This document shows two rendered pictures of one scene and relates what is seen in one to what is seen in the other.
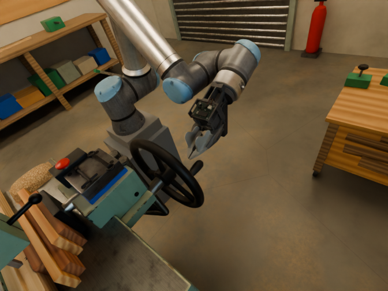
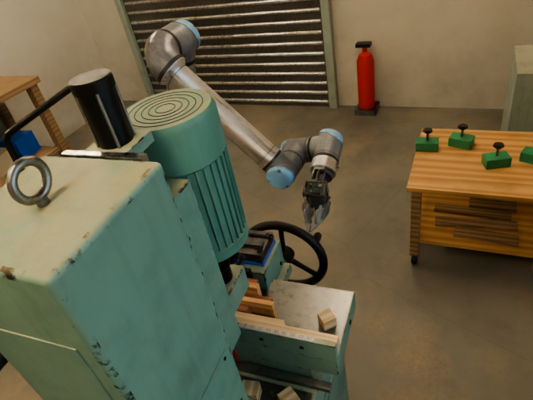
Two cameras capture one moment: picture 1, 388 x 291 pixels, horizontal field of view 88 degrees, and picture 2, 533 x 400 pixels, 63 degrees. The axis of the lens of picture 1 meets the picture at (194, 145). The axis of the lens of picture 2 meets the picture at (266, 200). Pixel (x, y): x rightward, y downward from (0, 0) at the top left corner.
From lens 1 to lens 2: 90 cm
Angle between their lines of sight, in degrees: 19
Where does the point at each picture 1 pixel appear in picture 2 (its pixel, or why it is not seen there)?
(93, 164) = (252, 239)
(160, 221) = not seen: hidden behind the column
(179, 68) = (281, 158)
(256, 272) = (380, 389)
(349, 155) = (442, 227)
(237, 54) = (327, 141)
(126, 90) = not seen: hidden behind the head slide
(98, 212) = (268, 272)
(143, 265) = (317, 294)
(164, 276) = (335, 294)
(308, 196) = (412, 287)
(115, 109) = not seen: hidden behind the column
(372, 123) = (450, 185)
